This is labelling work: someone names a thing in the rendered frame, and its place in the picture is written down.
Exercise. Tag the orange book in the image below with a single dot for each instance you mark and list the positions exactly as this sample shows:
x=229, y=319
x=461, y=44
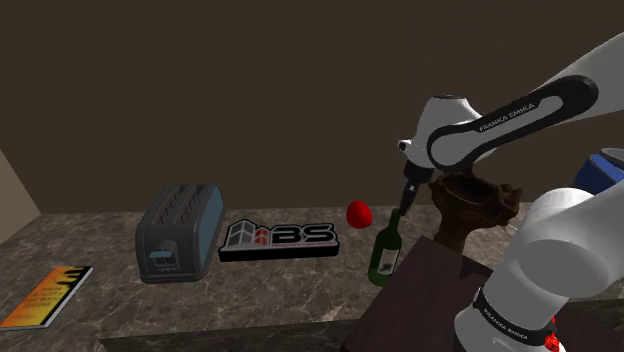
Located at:
x=44, y=300

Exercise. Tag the dark grey blue toaster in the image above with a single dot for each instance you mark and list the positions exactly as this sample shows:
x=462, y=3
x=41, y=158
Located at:
x=178, y=234

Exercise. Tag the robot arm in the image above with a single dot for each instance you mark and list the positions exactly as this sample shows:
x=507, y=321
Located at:
x=551, y=244

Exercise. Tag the brown carved wooden bowl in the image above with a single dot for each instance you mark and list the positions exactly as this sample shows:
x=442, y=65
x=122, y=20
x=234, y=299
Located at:
x=468, y=214

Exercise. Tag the red ball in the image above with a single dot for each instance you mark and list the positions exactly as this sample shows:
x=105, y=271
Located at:
x=359, y=215

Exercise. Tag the blue box with grey lid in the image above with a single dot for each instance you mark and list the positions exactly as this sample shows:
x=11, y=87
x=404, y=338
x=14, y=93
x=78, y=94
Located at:
x=592, y=178

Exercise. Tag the green wine bottle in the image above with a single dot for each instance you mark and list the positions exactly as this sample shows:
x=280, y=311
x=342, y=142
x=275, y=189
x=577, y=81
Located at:
x=385, y=253

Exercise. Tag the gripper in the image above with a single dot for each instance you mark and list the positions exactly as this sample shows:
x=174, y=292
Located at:
x=414, y=178

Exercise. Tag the black logo sign plaque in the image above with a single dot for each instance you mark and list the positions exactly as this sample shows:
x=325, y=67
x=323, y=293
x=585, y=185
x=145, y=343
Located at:
x=292, y=239

